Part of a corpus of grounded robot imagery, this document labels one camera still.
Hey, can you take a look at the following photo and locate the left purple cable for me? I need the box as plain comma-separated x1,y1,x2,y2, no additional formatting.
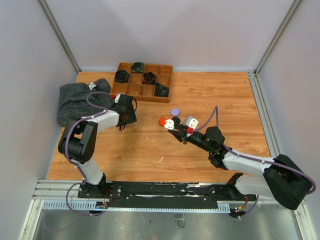
65,91,117,217

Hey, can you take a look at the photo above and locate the purple earbud charging case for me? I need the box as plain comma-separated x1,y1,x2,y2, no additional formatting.
170,108,180,117

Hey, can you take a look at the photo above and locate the white cable duct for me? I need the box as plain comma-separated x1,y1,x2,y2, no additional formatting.
50,198,231,214

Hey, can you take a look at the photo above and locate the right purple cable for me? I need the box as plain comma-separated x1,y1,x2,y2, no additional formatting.
187,105,317,221

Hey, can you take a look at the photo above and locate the purple cable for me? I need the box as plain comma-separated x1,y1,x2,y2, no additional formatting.
65,91,117,217
187,105,317,221

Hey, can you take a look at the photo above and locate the dark blue rolled tie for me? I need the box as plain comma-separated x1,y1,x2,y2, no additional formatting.
154,82,170,98

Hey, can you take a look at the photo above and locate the dark rolled tie left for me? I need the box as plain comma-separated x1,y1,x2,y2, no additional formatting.
114,69,130,83

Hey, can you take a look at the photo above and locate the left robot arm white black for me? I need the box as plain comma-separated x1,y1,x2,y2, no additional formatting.
58,93,138,199

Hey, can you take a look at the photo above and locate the wooden compartment tray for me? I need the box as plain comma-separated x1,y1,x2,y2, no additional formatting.
110,62,173,103

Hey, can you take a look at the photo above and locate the dark rolled tie top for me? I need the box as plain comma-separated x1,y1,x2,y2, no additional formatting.
130,62,146,74

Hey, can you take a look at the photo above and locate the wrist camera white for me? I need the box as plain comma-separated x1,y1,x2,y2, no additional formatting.
182,115,199,130
114,93,125,103

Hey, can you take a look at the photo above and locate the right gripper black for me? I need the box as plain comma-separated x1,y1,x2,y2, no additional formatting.
169,124,213,153

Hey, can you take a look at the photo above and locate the grey checked cloth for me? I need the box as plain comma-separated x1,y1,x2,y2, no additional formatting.
56,78,115,127

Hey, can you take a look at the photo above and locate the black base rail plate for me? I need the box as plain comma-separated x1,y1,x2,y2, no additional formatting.
77,181,257,211

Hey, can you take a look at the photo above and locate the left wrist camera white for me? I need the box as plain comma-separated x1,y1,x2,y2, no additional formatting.
114,93,125,103

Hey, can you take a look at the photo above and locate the orange earbud charging case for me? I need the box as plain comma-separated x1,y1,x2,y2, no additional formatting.
158,117,167,126

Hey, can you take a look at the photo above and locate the white earbud charging case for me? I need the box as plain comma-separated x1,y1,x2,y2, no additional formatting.
164,119,175,130

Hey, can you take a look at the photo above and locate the dark red rolled tie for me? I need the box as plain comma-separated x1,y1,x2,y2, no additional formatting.
142,72,157,85

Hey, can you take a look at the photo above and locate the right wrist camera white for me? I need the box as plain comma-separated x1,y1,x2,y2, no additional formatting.
182,115,199,130

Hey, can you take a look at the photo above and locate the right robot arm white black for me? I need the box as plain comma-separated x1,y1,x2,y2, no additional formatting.
168,124,316,210

